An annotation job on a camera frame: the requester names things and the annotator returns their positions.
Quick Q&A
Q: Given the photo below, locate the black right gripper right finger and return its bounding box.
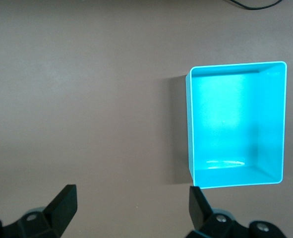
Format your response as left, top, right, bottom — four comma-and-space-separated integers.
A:
185, 186, 286, 238

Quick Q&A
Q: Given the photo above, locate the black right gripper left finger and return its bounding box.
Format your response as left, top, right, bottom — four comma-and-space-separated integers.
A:
0, 184, 77, 238

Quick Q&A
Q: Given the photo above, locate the teal plastic bin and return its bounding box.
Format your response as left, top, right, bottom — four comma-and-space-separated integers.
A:
185, 60, 288, 189

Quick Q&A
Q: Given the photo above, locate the thin black floor cable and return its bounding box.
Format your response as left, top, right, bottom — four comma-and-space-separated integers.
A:
225, 0, 282, 10

